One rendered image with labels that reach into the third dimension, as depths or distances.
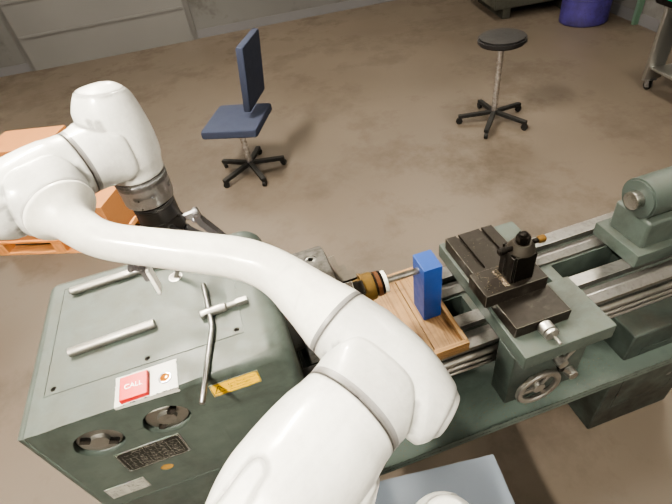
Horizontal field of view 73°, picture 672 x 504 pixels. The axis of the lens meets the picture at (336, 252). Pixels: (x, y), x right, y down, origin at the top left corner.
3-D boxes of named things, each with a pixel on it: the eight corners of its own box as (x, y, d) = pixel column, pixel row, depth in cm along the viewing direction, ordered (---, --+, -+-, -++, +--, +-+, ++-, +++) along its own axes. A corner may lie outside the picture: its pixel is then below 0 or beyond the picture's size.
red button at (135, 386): (122, 406, 96) (118, 401, 95) (123, 382, 100) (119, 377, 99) (151, 396, 97) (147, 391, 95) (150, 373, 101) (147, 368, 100)
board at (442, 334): (377, 382, 135) (376, 375, 132) (340, 298, 161) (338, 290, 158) (469, 350, 139) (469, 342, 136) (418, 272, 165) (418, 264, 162)
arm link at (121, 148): (147, 150, 85) (82, 185, 78) (109, 66, 74) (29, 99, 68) (180, 165, 79) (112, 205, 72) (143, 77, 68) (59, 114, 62)
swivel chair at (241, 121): (285, 147, 420) (257, 25, 349) (293, 181, 377) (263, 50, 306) (219, 161, 417) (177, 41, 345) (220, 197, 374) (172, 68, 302)
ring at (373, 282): (355, 292, 127) (386, 282, 128) (345, 270, 134) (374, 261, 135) (359, 313, 133) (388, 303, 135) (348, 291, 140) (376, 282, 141)
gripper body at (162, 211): (127, 217, 80) (148, 255, 86) (175, 203, 81) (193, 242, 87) (128, 194, 85) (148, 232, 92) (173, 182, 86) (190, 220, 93)
